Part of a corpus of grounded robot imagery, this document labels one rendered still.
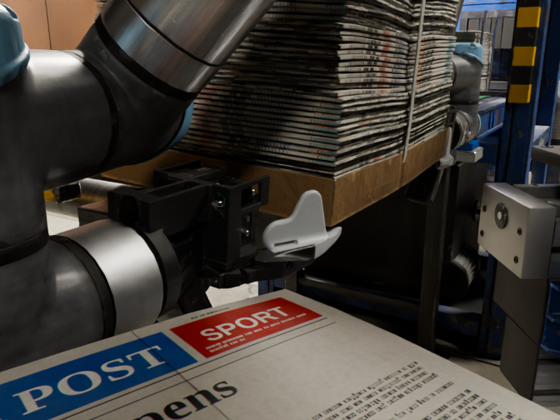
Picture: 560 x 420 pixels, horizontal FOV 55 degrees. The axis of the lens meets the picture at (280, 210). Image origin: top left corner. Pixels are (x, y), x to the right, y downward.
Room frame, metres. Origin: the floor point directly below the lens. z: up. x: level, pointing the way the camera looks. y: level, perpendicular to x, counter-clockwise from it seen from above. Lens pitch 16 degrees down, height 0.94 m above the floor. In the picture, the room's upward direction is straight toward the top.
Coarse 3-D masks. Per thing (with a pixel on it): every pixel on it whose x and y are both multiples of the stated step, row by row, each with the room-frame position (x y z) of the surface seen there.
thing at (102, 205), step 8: (104, 200) 0.53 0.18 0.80; (80, 208) 0.50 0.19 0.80; (88, 208) 0.50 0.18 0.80; (96, 208) 0.50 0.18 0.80; (104, 208) 0.50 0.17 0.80; (80, 216) 0.50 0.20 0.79; (88, 216) 0.49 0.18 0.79; (96, 216) 0.49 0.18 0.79; (104, 216) 0.48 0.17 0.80; (264, 216) 0.70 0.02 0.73; (272, 216) 0.72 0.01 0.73; (280, 216) 0.74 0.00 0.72; (80, 224) 0.50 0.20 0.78; (264, 224) 0.70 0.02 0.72; (256, 232) 0.68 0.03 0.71; (256, 240) 0.68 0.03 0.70; (256, 256) 0.68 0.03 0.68
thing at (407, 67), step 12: (408, 0) 0.59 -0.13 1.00; (420, 0) 0.62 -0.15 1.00; (408, 12) 0.59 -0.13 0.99; (408, 24) 0.59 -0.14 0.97; (408, 36) 0.59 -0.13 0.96; (408, 48) 0.59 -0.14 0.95; (420, 48) 0.63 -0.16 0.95; (408, 60) 0.61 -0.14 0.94; (408, 72) 0.60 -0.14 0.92; (408, 84) 0.61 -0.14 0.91; (408, 96) 0.60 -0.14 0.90; (408, 108) 0.61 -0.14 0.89; (408, 144) 0.63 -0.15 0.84
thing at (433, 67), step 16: (432, 0) 0.70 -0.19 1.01; (448, 0) 0.72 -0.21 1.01; (432, 16) 0.66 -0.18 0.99; (448, 16) 0.72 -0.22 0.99; (432, 32) 0.68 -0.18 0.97; (448, 32) 0.75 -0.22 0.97; (432, 48) 0.68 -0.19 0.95; (448, 48) 0.73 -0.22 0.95; (432, 64) 0.69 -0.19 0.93; (448, 64) 0.74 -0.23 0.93; (432, 80) 0.69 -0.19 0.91; (448, 80) 0.75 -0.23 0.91; (432, 96) 0.68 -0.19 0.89; (448, 96) 0.76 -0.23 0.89; (432, 112) 0.68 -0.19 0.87; (416, 128) 0.63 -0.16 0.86; (432, 128) 0.71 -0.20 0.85; (416, 144) 0.66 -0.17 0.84
